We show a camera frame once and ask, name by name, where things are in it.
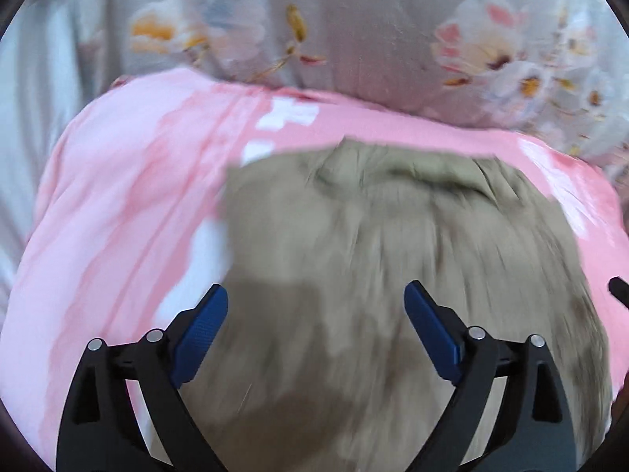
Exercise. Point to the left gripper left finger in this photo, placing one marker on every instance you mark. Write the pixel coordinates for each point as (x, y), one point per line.
(99, 431)

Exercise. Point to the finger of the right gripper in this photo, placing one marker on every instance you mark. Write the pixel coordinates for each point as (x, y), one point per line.
(619, 289)

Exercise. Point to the khaki quilted puffer jacket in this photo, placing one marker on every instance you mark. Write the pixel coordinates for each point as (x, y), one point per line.
(317, 367)

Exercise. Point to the pink bow-print blanket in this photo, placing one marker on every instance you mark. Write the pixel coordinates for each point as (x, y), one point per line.
(127, 233)

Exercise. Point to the grey floral quilt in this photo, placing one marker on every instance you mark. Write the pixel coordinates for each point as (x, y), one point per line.
(557, 69)

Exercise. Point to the silver satin curtain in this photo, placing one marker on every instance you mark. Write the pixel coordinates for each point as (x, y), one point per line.
(54, 58)

